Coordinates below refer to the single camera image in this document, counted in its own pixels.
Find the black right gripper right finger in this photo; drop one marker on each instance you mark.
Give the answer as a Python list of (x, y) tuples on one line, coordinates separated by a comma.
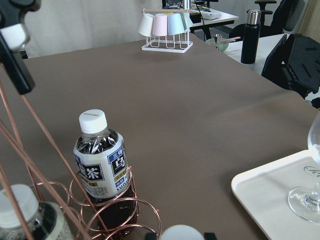
[(210, 236)]

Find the white plastic cup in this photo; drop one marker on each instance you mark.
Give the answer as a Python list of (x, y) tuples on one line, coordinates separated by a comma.
[(146, 25)]

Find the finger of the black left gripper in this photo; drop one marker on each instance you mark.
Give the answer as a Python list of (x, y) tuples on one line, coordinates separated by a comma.
[(12, 39)]

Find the white wire cup rack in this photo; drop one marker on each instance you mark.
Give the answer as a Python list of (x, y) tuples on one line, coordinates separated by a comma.
[(179, 43)]

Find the clear wine glass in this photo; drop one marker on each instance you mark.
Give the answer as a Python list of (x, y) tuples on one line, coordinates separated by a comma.
[(304, 200)]

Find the blue plastic cup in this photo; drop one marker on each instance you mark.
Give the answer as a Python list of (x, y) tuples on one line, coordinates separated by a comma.
[(175, 24)]

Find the black foam case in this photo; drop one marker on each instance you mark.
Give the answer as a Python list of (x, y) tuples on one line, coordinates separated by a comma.
[(294, 64)]

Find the cream rabbit tray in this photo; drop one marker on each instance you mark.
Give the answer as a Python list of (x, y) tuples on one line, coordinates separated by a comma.
[(263, 192)]

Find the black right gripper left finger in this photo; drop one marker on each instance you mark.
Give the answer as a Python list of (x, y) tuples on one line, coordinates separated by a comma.
[(150, 236)]

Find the green plastic cup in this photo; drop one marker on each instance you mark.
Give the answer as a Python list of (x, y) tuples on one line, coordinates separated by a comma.
[(187, 22)]

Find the black thermos bottle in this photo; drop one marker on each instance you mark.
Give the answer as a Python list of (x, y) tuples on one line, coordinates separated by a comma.
[(251, 37)]

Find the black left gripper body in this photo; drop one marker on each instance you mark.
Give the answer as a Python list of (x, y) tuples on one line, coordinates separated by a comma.
[(13, 12)]

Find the tea bottle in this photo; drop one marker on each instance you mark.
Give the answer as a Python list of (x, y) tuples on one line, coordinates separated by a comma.
[(101, 159), (45, 220), (181, 232)]

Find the steel jigger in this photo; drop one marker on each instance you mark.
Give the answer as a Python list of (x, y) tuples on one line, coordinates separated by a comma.
[(217, 38)]

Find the pink plastic cup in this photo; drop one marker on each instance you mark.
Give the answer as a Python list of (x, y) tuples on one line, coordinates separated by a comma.
[(160, 25)]

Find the copper wire bottle basket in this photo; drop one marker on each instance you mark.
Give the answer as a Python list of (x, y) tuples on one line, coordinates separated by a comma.
[(89, 212)]

